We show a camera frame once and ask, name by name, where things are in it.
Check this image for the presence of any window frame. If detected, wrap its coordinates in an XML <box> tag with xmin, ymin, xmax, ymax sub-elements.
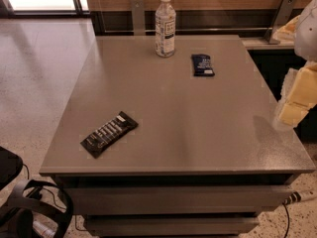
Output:
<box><xmin>0</xmin><ymin>0</ymin><xmax>89</xmax><ymax>17</ymax></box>

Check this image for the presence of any black chair seat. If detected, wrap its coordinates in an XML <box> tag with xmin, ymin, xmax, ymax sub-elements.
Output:
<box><xmin>0</xmin><ymin>147</ymin><xmax>23</xmax><ymax>190</ymax></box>

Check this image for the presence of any metal wall bracket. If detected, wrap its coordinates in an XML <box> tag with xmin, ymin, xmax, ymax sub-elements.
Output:
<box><xmin>264</xmin><ymin>0</ymin><xmax>297</xmax><ymax>45</ymax></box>
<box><xmin>131</xmin><ymin>0</ymin><xmax>146</xmax><ymax>36</ymax></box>

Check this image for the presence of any blue rxbar blueberry wrapper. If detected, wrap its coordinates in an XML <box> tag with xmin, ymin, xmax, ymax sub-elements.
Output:
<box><xmin>191</xmin><ymin>54</ymin><xmax>215</xmax><ymax>76</ymax></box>

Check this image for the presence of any clear plastic water bottle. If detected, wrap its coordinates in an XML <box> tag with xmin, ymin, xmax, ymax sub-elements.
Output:
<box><xmin>156</xmin><ymin>0</ymin><xmax>176</xmax><ymax>58</ymax></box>

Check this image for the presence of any black floor cable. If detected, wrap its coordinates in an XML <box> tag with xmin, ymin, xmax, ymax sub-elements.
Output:
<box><xmin>282</xmin><ymin>202</ymin><xmax>291</xmax><ymax>238</ymax></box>

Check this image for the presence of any black rxbar chocolate wrapper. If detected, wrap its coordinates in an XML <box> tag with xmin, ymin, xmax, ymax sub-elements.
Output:
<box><xmin>80</xmin><ymin>111</ymin><xmax>139</xmax><ymax>159</ymax></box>

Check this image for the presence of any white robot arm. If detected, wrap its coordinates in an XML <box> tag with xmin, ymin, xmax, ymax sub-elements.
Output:
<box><xmin>273</xmin><ymin>0</ymin><xmax>317</xmax><ymax>131</ymax></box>

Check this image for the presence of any grey drawer cabinet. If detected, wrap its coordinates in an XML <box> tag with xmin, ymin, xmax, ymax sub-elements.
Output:
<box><xmin>41</xmin><ymin>36</ymin><xmax>315</xmax><ymax>238</ymax></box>

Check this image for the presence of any striped white floor tube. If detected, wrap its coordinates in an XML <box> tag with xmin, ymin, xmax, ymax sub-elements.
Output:
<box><xmin>284</xmin><ymin>190</ymin><xmax>317</xmax><ymax>205</ymax></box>

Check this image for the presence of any left metal wall bracket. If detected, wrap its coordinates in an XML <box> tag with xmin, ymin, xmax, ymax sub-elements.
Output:
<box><xmin>131</xmin><ymin>0</ymin><xmax>146</xmax><ymax>36</ymax></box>

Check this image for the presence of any right metal wall bracket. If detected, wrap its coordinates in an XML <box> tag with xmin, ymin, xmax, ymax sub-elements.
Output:
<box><xmin>264</xmin><ymin>0</ymin><xmax>297</xmax><ymax>45</ymax></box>

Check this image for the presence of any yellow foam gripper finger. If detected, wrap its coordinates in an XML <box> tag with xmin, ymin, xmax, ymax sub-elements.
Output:
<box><xmin>286</xmin><ymin>62</ymin><xmax>317</xmax><ymax>110</ymax></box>
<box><xmin>272</xmin><ymin>101</ymin><xmax>308</xmax><ymax>131</ymax></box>

